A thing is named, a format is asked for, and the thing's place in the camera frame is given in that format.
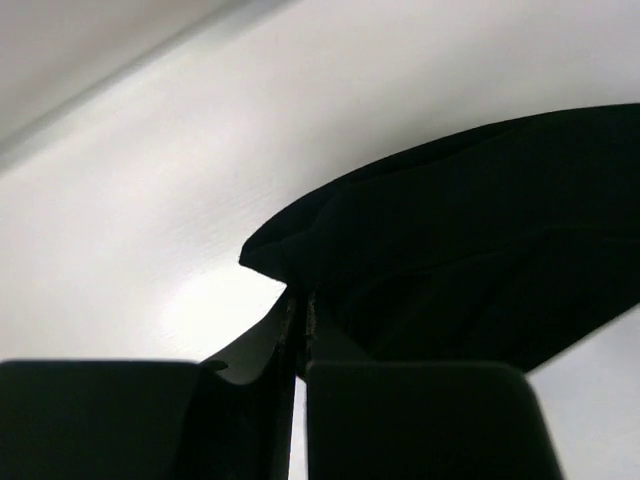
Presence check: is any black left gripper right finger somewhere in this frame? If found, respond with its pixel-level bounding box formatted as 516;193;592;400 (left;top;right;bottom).
304;295;563;480

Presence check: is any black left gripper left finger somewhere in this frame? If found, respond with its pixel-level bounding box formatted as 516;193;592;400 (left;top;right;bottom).
1;294;299;479

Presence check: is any black skirt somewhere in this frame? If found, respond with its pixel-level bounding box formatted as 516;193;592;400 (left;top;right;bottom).
240;104;639;371

